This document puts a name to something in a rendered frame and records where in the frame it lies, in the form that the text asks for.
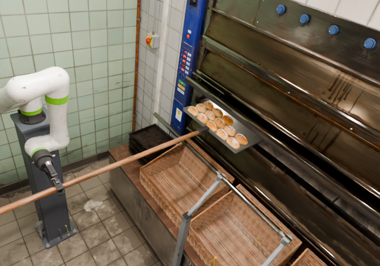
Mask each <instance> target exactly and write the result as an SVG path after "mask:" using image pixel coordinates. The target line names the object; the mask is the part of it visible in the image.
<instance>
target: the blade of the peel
mask: <svg viewBox="0 0 380 266"><path fill-rule="evenodd" d="M210 102H211V103H212V104H213V106H214V108H219V109H221V108H220V107H219V106H218V105H216V104H215V103H213V102H212V101H210ZM196 105H197V104H196ZM196 105H192V106H194V107H196ZM189 107H190V106H187V107H184V108H183V111H184V112H186V113H187V114H188V115H189V116H190V117H191V118H193V119H194V120H195V121H196V122H197V123H199V124H200V125H201V126H202V127H204V126H206V124H204V123H202V122H201V121H200V120H199V119H197V116H196V117H195V116H194V115H193V114H191V113H190V112H189V111H188V108H189ZM221 111H222V112H223V115H229V114H228V113H227V112H225V111H224V110H223V109H221ZM229 116H230V117H231V118H232V120H233V122H234V123H233V125H231V126H232V127H233V128H234V129H235V130H236V134H243V135H244V136H245V137H246V138H247V140H248V143H247V145H241V144H240V148H238V149H235V148H233V147H232V146H231V145H229V143H227V140H223V139H222V138H221V137H220V136H218V135H217V131H216V132H214V131H212V130H211V129H209V132H210V133H211V134H212V135H213V136H215V137H216V138H217V139H218V140H219V141H221V142H222V143H223V144H224V145H225V146H227V147H228V148H229V149H230V150H232V151H233V152H234V153H235V154H236V153H238V152H240V151H242V150H244V149H246V148H248V147H250V146H251V145H254V144H256V143H258V142H259V141H261V140H263V139H261V138H260V137H259V136H258V135H256V134H255V133H254V132H252V131H251V130H250V129H248V128H247V127H245V126H244V125H243V124H241V123H240V122H239V121H237V120H236V119H235V118H234V117H232V116H231V115H229Z"/></svg>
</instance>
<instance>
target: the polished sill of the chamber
mask: <svg viewBox="0 0 380 266"><path fill-rule="evenodd" d="M201 103H203V102H202V101H201V100H199V101H195V105H196V104H201ZM247 149H249V150H250V151H251V152H252V153H254V154H255V155H256V156H257V157H258V158H260V159H261V160H262V161H263V162H265V163H266V164H267V165H269V166H270V167H271V168H272V169H273V170H275V171H276V172H277V173H278V174H280V175H281V176H282V177H283V178H284V179H286V180H287V181H289V183H291V184H292V185H293V186H295V187H296V188H297V189H298V190H300V191H301V192H302V193H303V194H304V195H306V196H307V197H308V198H309V199H310V200H312V201H313V202H315V203H316V204H317V205H318V206H319V207H321V208H322V209H323V210H324V211H326V212H327V213H328V214H329V215H331V216H332V217H333V218H335V219H336V220H337V221H338V222H339V223H341V224H342V225H343V226H344V227H346V228H347V229H348V230H349V231H350V232H352V233H353V234H354V235H355V236H357V237H358V238H359V239H361V240H362V241H363V242H364V243H366V244H367V245H368V246H369V247H370V248H372V249H373V250H374V251H375V252H377V253H378V254H379V255H380V238H379V237H378V236H376V235H375V234H374V233H372V232H371V231H370V230H369V229H367V228H366V227H365V226H364V225H362V224H361V223H359V222H358V221H357V220H355V219H354V218H353V217H352V216H350V215H349V214H348V213H347V212H345V211H344V210H342V209H341V208H340V207H339V206H337V205H336V204H335V203H333V202H332V201H331V200H330V199H328V198H327V197H326V196H325V195H323V194H322V193H320V192H319V191H318V190H316V189H315V188H314V187H313V186H311V185H310V184H309V183H308V182H306V181H305V180H303V179H302V178H301V177H299V176H298V175H297V174H296V173H294V172H293V171H292V170H291V169H289V168H288V167H286V166H285V165H284V164H283V163H281V162H280V161H279V160H277V159H276V158H275V157H274V156H272V155H271V154H270V153H269V152H267V151H266V150H264V149H263V148H262V147H260V146H259V145H258V144H257V143H256V144H254V145H251V146H250V147H248V148H247Z"/></svg>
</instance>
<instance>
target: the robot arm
mask: <svg viewBox="0 0 380 266"><path fill-rule="evenodd" d="M69 91H70V79H69V75H68V73H67V72H66V71H65V70H64V69H62V68H60V67H50V68H47V69H45V70H42V71H39V72H36V73H33V74H28V75H21V76H16V77H13V78H12V79H10V80H9V81H8V83H7V84H6V86H4V87H3V88H0V114H1V113H5V112H7V111H10V110H13V109H16V108H19V109H18V113H19V114H20V117H19V119H20V121H21V123H23V124H25V125H36V124H39V123H41V122H43V121H44V120H45V119H46V113H45V112H44V111H43V109H42V98H41V96H44V95H45V102H46V107H47V111H48V115H49V123H50V134H47V135H43V136H37V137H33V138H30V139H28V140H27V141H26V143H25V146H24V148H25V151H26V153H27V154H28V155H30V157H31V159H32V161H33V162H32V163H33V164H35V166H36V167H37V168H39V170H40V171H42V172H45V174H46V175H47V177H48V180H49V181H50V183H51V185H52V186H53V187H54V186H55V187H56V189H57V190H58V192H57V194H58V196H61V195H63V194H65V193H64V191H63V189H64V187H63V185H62V184H61V182H60V180H59V179H58V177H57V173H56V171H55V170H54V168H53V167H54V162H53V157H54V156H55V155H52V154H51V153H50V152H51V151H56V150H59V149H63V148H65V147H66V146H68V144H69V142H70V138H69V134H68V126H67V112H68V103H69V99H70V98H69Z"/></svg>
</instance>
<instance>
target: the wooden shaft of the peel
mask: <svg viewBox="0 0 380 266"><path fill-rule="evenodd" d="M198 134H199V131H198V130H197V131H194V132H192V133H189V134H186V135H184V136H181V137H179V138H176V139H174V140H171V141H168V142H166V143H163V144H161V145H158V146H156V147H153V148H151V149H148V150H146V151H143V152H140V153H138V154H136V155H133V156H131V157H127V158H125V159H123V160H120V161H118V162H115V163H113V164H110V165H108V166H105V167H102V168H100V169H97V170H95V171H92V172H90V173H87V174H84V175H82V176H79V177H77V178H74V179H72V180H69V181H67V182H64V183H62V185H63V187H64V189H65V188H67V187H70V186H73V185H75V184H78V183H80V182H83V181H85V180H87V179H90V178H93V177H95V176H97V175H100V174H102V173H105V172H107V171H109V170H112V169H115V168H117V167H120V166H122V165H125V164H127V163H129V162H132V161H134V160H137V159H139V158H142V157H144V156H147V155H149V154H152V153H154V152H156V151H159V150H162V149H164V148H167V147H169V146H171V145H174V144H176V143H179V142H181V141H183V140H186V139H189V138H191V137H194V136H196V135H198ZM55 192H58V190H57V189H56V187H55V186H54V187H51V188H48V189H47V190H44V191H41V192H38V193H36V194H34V195H31V196H29V197H26V198H24V199H21V200H18V201H16V202H13V203H11V204H8V205H5V206H3V207H0V215H1V214H4V213H6V212H9V211H11V210H13V209H16V208H19V207H21V206H23V205H26V204H28V203H31V202H33V201H36V200H38V199H40V198H43V197H46V196H48V195H51V194H53V193H55Z"/></svg>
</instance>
